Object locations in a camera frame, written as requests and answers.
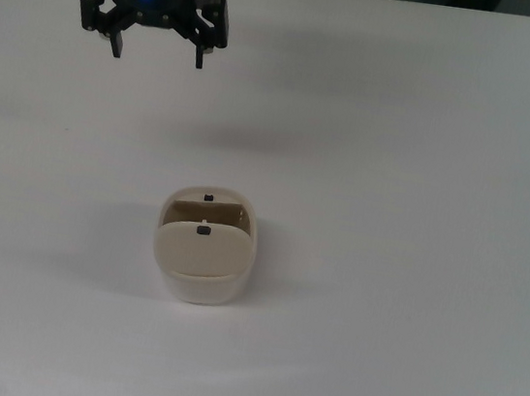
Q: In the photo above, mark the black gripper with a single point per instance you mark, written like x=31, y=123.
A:
x=160, y=11

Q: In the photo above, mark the small cream trash can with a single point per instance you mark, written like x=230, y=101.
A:
x=204, y=253

